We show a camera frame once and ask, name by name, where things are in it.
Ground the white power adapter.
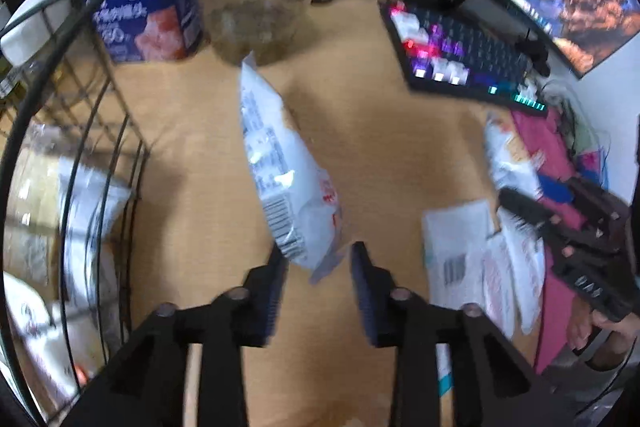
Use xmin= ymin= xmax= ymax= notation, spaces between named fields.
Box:
xmin=0 ymin=0 xmax=72 ymax=65

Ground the person's right hand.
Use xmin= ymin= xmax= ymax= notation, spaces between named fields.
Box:
xmin=566 ymin=294 xmax=640 ymax=373

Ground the green cloth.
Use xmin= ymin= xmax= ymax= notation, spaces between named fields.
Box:
xmin=547 ymin=79 xmax=608 ymax=158

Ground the white packet in basket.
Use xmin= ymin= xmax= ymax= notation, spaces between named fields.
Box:
xmin=55 ymin=154 xmax=133 ymax=308

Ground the blue luncheon meat can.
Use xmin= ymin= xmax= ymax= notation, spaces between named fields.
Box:
xmin=82 ymin=0 xmax=205 ymax=65

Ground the pink desk mat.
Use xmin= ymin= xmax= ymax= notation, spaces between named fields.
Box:
xmin=509 ymin=106 xmax=608 ymax=375

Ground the flat white box teal edge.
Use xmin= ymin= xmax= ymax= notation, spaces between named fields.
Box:
xmin=421 ymin=199 xmax=501 ymax=395

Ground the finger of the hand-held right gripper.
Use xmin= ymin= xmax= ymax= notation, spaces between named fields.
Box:
xmin=536 ymin=174 xmax=632 ymax=230
xmin=498 ymin=187 xmax=568 ymax=240

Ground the thin black cable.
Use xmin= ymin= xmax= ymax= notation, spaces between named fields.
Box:
xmin=547 ymin=79 xmax=613 ymax=192

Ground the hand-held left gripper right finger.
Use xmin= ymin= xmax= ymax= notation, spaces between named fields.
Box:
xmin=349 ymin=241 xmax=568 ymax=427

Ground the white blue-print snack packet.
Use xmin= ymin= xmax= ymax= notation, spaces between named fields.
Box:
xmin=239 ymin=52 xmax=347 ymax=285

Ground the white red-print packet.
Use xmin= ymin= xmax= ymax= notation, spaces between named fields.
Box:
xmin=2 ymin=272 xmax=108 ymax=418

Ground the pink and white packet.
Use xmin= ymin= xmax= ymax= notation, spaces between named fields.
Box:
xmin=481 ymin=206 xmax=547 ymax=339

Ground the white orange-print snack packet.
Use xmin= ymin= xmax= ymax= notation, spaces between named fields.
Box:
xmin=481 ymin=112 xmax=545 ymax=198

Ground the backlit black keyboard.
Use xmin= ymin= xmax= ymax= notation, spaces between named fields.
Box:
xmin=376 ymin=0 xmax=549 ymax=114

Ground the black wire basket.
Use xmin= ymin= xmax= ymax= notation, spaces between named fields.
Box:
xmin=0 ymin=0 xmax=153 ymax=427

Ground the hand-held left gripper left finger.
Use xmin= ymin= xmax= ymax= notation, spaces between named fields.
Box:
xmin=60 ymin=246 xmax=291 ymax=427

